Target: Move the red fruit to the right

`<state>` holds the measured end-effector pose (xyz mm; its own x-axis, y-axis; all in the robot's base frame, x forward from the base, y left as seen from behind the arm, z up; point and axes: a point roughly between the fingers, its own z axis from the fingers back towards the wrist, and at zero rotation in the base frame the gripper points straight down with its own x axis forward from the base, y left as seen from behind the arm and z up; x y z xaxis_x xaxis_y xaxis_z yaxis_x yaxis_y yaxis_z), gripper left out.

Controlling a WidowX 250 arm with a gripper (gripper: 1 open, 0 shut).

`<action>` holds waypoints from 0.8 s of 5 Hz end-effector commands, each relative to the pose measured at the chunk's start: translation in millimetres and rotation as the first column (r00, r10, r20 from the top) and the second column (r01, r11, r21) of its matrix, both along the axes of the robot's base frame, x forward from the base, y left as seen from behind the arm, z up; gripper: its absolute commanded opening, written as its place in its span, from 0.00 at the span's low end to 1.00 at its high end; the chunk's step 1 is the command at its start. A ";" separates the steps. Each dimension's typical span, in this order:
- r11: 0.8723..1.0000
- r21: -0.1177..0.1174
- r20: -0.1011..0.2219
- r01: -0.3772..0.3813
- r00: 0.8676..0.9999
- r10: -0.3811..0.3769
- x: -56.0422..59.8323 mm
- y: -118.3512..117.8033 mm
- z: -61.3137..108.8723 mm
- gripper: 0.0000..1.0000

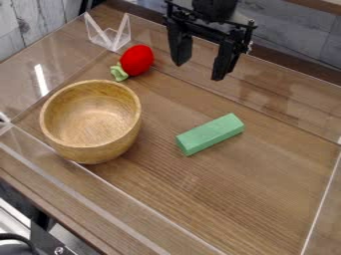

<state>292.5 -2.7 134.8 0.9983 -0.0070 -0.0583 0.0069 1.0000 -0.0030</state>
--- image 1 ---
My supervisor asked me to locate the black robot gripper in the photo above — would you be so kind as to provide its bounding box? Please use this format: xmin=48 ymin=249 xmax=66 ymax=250
xmin=165 ymin=0 xmax=256 ymax=81

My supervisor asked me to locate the red plush strawberry fruit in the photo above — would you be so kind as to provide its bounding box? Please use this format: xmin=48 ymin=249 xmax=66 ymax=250
xmin=110 ymin=45 xmax=155 ymax=82

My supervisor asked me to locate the green rectangular block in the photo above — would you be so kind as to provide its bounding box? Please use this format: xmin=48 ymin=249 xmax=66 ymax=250
xmin=175 ymin=114 xmax=244 ymax=156

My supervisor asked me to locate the wooden bowl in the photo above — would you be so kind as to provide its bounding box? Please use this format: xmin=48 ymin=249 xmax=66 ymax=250
xmin=40 ymin=80 xmax=141 ymax=164

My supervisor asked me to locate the clear acrylic corner bracket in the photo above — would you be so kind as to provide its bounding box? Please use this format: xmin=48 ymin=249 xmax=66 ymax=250
xmin=84 ymin=12 xmax=132 ymax=52

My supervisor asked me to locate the clear acrylic tray wall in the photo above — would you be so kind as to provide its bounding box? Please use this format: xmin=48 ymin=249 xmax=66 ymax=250
xmin=0 ymin=18 xmax=341 ymax=255

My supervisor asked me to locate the black metal table frame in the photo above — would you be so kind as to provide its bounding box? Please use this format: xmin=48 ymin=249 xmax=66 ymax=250
xmin=0 ymin=178 xmax=85 ymax=255

